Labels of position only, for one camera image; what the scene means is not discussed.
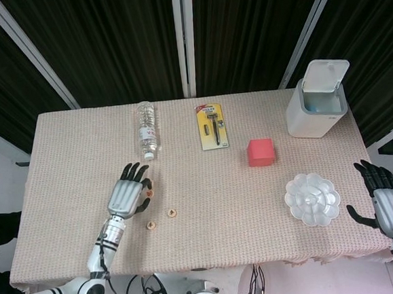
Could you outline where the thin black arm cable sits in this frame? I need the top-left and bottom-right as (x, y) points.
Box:
(96, 233), (122, 294)

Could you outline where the red cube block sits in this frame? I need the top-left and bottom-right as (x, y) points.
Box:
(246, 137), (276, 168)

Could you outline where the clear flower-shaped plastic palette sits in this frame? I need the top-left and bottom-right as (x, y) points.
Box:
(282, 170), (343, 229)

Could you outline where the beige woven tablecloth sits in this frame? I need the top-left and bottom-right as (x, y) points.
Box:
(0, 82), (393, 293)

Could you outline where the white metal frame post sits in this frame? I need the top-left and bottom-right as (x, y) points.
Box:
(170, 0), (201, 99)
(271, 0), (351, 90)
(0, 0), (81, 115)

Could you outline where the yellow razor blister pack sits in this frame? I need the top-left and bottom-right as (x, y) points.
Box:
(193, 102), (231, 151)

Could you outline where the white flip-lid trash bin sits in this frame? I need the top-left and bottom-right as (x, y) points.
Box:
(281, 56), (356, 141)

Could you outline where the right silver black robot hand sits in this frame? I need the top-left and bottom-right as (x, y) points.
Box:
(342, 157), (393, 243)

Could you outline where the black bulky object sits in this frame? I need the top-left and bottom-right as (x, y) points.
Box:
(0, 210), (25, 251)

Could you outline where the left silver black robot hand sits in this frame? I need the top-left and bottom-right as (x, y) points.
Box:
(102, 161), (155, 220)

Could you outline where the clear plastic water bottle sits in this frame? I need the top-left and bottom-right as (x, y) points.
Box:
(132, 100), (161, 162)

